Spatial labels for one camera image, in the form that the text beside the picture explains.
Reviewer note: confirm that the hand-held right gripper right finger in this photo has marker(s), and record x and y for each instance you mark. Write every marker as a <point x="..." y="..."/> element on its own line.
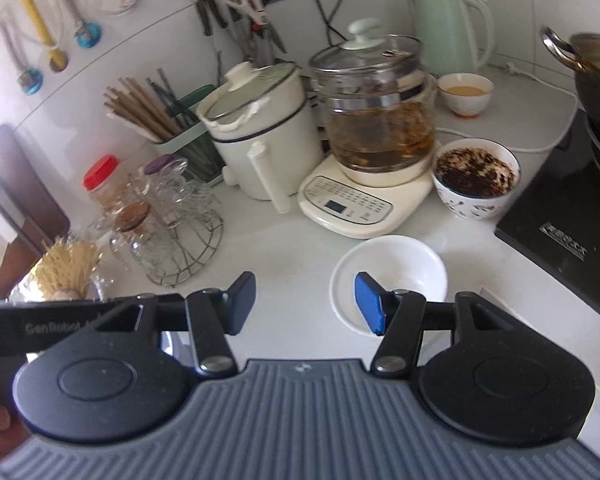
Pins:
<point x="370" y="306"/>

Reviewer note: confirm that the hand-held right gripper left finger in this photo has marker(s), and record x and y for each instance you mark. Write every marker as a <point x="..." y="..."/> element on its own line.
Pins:
<point x="242" y="306"/>

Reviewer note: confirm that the plain white bowl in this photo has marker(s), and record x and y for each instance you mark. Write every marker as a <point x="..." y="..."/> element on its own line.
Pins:
<point x="390" y="270"/>

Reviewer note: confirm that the dried noodle bundle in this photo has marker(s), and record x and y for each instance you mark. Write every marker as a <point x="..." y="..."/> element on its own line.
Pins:
<point x="70" y="265"/>

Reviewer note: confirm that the cream kettle heating base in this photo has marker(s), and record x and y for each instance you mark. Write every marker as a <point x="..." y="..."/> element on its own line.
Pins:
<point x="350" y="207"/>

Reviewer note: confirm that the stack of glass cups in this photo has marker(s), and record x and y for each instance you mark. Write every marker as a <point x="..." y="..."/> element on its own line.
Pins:
<point x="175" y="205"/>

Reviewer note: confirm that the wooden chair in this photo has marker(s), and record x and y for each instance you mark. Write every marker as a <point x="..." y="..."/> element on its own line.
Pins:
<point x="30" y="195"/>

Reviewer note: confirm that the glass jar cork lid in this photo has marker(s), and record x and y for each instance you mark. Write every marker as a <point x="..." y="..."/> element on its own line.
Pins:
<point x="130" y="220"/>

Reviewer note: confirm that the patterned bowl dark residue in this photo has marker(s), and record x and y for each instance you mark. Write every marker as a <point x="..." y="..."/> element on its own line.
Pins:
<point x="472" y="195"/>

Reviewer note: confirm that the glass jar purple lid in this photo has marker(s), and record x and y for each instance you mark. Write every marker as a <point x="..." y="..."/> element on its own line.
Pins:
<point x="165" y="170"/>

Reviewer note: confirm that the plastic jar red lid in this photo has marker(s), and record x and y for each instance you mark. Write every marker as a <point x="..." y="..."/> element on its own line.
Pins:
<point x="102" y="185"/>

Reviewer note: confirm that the green white chopstick holder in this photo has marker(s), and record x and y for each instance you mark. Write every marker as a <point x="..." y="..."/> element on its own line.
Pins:
<point x="195" y="152"/>

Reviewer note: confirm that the white electric cooker pot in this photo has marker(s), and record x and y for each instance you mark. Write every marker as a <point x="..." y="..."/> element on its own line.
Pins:
<point x="265" y="145"/>

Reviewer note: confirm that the glass health kettle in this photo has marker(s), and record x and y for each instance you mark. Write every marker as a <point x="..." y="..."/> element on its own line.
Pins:
<point x="375" y="110"/>

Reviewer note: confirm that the black induction cooktop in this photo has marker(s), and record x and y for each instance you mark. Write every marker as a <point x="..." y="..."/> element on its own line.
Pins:
<point x="555" y="210"/>

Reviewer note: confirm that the bundle of chopsticks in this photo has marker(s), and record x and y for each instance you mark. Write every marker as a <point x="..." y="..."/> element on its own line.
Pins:
<point x="135" y="110"/>

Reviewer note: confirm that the white cup yellow liquid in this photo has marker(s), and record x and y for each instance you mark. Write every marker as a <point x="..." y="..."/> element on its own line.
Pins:
<point x="465" y="97"/>

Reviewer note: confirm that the hanging kitchen utensils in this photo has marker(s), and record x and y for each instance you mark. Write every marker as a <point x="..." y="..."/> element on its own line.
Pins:
<point x="235" y="25"/>

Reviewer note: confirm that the pale green electric kettle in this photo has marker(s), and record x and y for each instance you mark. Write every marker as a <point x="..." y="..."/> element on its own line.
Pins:
<point x="450" y="30"/>

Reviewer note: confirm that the steel cooking pot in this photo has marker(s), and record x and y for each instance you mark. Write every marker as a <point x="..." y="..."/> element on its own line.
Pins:
<point x="597" y="75"/>

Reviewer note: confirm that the blue wall valve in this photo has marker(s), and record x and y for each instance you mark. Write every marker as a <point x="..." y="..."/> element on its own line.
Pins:
<point x="88" y="33"/>
<point x="30" y="82"/>

